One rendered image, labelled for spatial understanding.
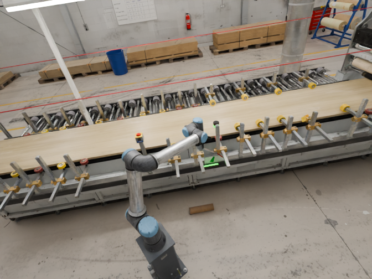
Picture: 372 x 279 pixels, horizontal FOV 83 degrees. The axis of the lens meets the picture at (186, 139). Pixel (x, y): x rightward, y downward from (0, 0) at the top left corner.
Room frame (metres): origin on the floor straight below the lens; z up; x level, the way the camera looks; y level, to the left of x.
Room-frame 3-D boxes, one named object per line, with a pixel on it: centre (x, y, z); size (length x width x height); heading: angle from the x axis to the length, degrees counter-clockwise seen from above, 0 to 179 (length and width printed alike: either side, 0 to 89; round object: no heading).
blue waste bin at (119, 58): (7.18, 1.80, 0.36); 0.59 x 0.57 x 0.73; 1
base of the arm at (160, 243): (0.91, 0.40, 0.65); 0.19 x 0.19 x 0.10
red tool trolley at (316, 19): (8.36, -5.44, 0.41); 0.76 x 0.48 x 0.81; 98
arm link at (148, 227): (0.92, 0.41, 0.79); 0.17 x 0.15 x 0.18; 39
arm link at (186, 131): (1.49, -0.05, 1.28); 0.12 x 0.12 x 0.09; 39
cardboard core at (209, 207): (1.52, -0.06, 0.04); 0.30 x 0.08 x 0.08; 92
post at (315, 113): (1.69, -1.32, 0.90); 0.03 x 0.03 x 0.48; 2
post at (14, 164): (1.60, 1.68, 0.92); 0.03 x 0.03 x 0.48; 2
